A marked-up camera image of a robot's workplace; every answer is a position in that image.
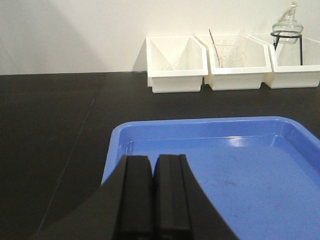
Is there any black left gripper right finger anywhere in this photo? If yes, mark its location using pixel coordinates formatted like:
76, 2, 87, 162
153, 154, 238, 240

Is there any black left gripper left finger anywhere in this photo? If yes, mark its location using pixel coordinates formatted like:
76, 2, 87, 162
31, 155, 154, 240

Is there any blue plastic tray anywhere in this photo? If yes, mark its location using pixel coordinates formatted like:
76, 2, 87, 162
102, 116, 320, 240

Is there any clear glass funnel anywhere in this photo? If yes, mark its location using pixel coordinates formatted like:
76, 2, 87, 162
160, 59, 182, 71

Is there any white bin left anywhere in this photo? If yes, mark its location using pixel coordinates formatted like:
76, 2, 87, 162
145, 36, 209, 94

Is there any white bin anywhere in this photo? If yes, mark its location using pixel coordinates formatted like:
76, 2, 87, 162
196, 34, 272, 91
246, 33, 320, 89
145, 36, 209, 94

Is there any white bin middle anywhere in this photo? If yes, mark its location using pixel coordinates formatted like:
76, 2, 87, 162
196, 34, 272, 91

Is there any glass beaker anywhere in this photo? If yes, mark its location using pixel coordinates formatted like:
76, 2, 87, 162
213, 40, 244, 68

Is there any white bin right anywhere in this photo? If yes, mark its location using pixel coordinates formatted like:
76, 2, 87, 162
246, 33, 320, 89

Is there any red glass stirring rod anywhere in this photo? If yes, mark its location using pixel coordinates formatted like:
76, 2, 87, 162
208, 28, 223, 68

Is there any round glass flask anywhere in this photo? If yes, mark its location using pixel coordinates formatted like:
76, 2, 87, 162
270, 1, 304, 47

